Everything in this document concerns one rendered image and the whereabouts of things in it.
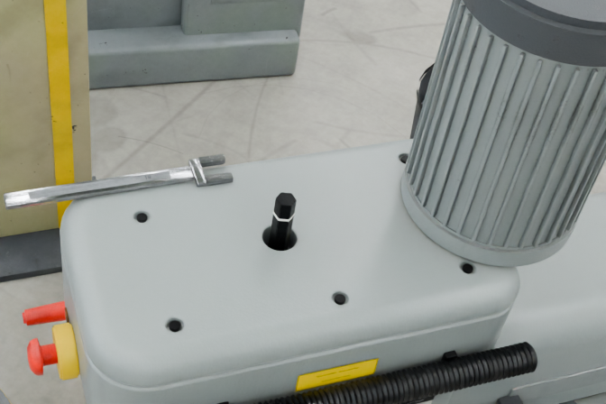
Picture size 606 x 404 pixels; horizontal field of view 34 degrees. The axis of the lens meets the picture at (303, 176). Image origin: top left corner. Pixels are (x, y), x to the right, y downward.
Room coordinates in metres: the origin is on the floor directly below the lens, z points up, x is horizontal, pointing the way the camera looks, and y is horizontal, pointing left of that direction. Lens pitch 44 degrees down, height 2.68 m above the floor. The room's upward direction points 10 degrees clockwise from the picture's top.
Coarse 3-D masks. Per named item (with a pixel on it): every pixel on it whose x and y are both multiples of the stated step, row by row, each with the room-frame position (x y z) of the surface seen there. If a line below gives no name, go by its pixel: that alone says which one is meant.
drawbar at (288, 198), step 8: (280, 200) 0.71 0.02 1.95; (288, 200) 0.71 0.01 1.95; (296, 200) 0.71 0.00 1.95; (280, 208) 0.70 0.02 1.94; (288, 208) 0.70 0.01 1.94; (272, 216) 0.71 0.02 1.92; (280, 216) 0.70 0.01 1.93; (288, 216) 0.70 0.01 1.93; (272, 224) 0.71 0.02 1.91; (280, 224) 0.70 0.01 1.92; (288, 224) 0.70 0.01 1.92; (272, 232) 0.71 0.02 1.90; (280, 232) 0.70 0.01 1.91; (288, 232) 0.70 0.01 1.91; (272, 240) 0.70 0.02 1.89; (280, 240) 0.70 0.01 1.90; (288, 240) 0.71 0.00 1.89; (272, 248) 0.70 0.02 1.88; (280, 248) 0.70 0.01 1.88
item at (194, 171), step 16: (192, 160) 0.79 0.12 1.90; (208, 160) 0.80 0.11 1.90; (224, 160) 0.80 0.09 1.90; (128, 176) 0.75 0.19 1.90; (144, 176) 0.76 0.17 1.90; (160, 176) 0.76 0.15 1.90; (176, 176) 0.76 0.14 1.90; (192, 176) 0.77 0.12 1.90; (208, 176) 0.77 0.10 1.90; (224, 176) 0.78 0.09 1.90; (16, 192) 0.70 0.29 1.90; (32, 192) 0.70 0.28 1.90; (48, 192) 0.71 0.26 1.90; (64, 192) 0.71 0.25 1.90; (80, 192) 0.72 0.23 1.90; (96, 192) 0.72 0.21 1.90; (112, 192) 0.73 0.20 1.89
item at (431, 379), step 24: (456, 360) 0.66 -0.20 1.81; (480, 360) 0.66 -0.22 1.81; (504, 360) 0.67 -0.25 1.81; (528, 360) 0.68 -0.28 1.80; (360, 384) 0.60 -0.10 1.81; (384, 384) 0.61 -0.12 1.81; (408, 384) 0.61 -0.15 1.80; (432, 384) 0.62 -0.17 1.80; (456, 384) 0.63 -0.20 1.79; (480, 384) 0.65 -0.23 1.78
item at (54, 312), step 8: (48, 304) 0.70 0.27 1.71; (56, 304) 0.70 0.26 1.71; (64, 304) 0.70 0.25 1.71; (24, 312) 0.69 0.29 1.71; (32, 312) 0.69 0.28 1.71; (40, 312) 0.69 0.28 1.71; (48, 312) 0.69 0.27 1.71; (56, 312) 0.69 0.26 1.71; (64, 312) 0.70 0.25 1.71; (24, 320) 0.68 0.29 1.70; (32, 320) 0.68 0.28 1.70; (40, 320) 0.68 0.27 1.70; (48, 320) 0.69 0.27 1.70; (56, 320) 0.69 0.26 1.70
